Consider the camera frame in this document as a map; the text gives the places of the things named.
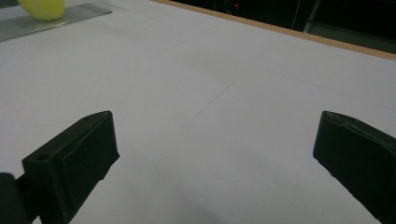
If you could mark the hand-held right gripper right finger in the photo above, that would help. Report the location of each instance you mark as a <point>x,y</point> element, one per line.
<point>361,155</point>

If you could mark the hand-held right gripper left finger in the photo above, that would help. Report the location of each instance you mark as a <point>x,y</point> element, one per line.
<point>77,161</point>

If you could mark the yellow tennis ball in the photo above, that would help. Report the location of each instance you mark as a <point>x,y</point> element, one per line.
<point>43,8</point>

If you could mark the white table cover sheet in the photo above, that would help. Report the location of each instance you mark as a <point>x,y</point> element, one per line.
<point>218,77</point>

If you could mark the white metal desk frame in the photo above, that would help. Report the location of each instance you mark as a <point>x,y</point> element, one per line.
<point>313,15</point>

